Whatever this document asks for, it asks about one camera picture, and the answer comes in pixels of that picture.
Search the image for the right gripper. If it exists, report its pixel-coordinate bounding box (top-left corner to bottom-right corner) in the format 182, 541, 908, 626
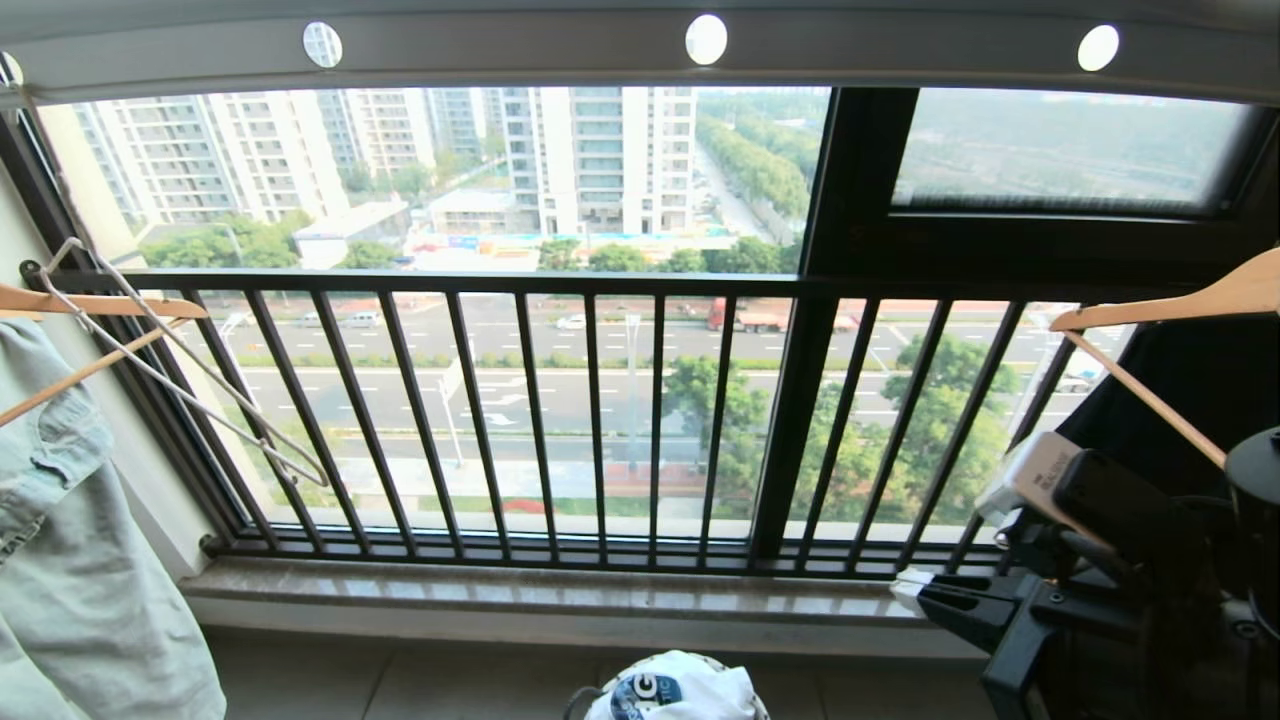
889, 567, 1263, 720

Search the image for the grey overhead drying rack bar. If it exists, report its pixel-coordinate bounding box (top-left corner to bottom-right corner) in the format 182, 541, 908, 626
0, 0, 1280, 107

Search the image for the marble window sill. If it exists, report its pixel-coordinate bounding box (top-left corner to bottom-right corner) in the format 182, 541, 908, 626
180, 558, 989, 661

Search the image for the wooden clothes hanger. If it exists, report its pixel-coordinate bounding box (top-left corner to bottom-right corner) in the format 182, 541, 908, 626
1048, 247, 1280, 471
0, 284, 210, 429

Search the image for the silver wire clothes hanger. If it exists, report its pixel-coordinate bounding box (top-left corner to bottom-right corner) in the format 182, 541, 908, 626
37, 237, 331, 490

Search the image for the black hanging garment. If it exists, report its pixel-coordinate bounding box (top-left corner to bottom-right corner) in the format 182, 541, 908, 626
1055, 310, 1280, 501

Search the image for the white printed garment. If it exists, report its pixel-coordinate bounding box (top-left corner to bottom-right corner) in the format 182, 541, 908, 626
585, 650, 769, 720

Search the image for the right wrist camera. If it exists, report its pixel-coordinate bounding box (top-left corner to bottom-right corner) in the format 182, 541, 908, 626
974, 431, 1213, 603

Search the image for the black metal balcony railing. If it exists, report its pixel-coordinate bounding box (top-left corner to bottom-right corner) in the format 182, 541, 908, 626
20, 262, 1133, 582

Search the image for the black window frame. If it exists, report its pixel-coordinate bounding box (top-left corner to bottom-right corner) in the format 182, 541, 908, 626
0, 86, 1280, 561

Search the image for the light green hanging garment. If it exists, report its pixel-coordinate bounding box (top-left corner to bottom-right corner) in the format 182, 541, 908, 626
0, 318, 229, 720

